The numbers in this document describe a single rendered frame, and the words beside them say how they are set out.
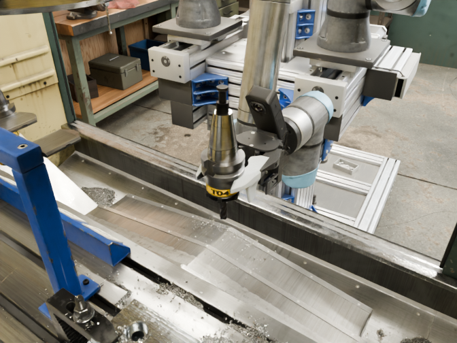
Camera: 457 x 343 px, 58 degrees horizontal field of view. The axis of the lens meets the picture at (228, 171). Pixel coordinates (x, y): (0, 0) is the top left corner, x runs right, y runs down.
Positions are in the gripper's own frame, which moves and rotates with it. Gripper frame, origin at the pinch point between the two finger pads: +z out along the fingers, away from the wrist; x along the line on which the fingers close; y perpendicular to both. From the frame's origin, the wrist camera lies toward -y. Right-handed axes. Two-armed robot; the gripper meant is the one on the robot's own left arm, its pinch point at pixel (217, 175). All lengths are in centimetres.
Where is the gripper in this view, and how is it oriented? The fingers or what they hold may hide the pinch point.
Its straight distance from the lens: 59.9
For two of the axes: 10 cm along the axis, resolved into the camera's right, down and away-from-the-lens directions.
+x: -8.3, -3.1, 4.7
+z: -5.6, 4.5, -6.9
